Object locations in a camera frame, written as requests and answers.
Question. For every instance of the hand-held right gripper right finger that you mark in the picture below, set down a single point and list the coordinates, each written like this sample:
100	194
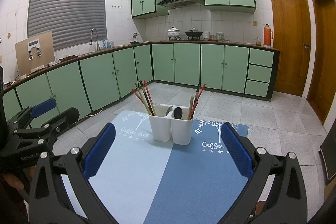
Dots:
236	153

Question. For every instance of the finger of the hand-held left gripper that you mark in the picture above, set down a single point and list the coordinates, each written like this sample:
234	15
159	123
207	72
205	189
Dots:
43	108
65	116

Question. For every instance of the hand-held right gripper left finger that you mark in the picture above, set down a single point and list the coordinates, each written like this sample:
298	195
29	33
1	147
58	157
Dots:
101	150

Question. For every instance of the red flowered bamboo chopstick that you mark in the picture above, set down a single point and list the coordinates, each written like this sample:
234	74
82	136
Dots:
199	95
195	104

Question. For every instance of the plain bamboo chopstick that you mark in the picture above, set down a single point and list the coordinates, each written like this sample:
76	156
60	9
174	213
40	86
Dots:
190	108
144	99

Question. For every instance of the white two-compartment utensil holder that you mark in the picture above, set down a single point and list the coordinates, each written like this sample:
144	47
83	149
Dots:
161	127

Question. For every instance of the black chopstick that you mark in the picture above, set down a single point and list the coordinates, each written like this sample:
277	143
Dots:
147	96
197	95

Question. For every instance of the black spoon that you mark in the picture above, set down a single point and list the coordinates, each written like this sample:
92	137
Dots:
178	112

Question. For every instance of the silver metal spoon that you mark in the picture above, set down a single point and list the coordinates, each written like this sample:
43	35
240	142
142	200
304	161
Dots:
170	109

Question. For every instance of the person's left hand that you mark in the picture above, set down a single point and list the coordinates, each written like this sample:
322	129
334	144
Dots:
11	182

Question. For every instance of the white cloth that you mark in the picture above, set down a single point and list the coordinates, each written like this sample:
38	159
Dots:
53	63

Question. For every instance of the wooden board with white clips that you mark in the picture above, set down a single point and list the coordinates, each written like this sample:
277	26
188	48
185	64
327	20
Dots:
44	56

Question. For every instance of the dark red cloth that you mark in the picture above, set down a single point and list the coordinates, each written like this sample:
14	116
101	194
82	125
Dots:
68	57

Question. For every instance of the two-tone blue printed mat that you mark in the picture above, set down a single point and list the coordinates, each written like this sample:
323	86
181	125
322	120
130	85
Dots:
183	182

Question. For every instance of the blue plastic bottle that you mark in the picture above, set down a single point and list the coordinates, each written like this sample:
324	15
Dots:
104	44

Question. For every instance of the steel kitchen faucet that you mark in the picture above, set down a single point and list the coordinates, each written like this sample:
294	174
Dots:
96	37

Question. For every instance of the clear plastic bottle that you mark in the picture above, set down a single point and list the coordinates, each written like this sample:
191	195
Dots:
111	44

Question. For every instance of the black glass-front cabinet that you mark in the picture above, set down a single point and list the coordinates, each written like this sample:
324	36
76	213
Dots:
329	155

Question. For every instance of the grey window blind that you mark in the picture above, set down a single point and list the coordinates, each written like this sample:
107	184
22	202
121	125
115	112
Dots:
68	8

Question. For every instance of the green base cabinets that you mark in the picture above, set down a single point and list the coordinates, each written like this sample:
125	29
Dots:
186	61

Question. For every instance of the small glass jar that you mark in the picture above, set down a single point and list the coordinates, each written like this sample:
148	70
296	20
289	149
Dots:
258	41

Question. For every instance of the patterned ceramic jar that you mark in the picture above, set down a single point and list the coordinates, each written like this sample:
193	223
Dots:
220	36

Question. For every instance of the orange thermos flask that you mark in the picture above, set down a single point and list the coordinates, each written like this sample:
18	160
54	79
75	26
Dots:
267	36

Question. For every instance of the closed wooden door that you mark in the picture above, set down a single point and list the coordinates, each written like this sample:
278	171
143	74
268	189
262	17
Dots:
287	43

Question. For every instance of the black lidded wok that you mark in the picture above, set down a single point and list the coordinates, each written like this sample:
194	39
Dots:
193	33

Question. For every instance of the white lidded pot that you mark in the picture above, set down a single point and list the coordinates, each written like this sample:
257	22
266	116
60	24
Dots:
173	33

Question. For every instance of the black range hood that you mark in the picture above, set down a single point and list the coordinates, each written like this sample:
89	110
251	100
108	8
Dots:
181	1

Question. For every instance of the row of wall hooks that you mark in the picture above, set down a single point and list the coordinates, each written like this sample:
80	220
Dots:
116	6

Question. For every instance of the wooden door in frame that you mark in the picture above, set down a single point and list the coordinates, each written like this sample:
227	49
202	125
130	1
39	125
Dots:
323	56

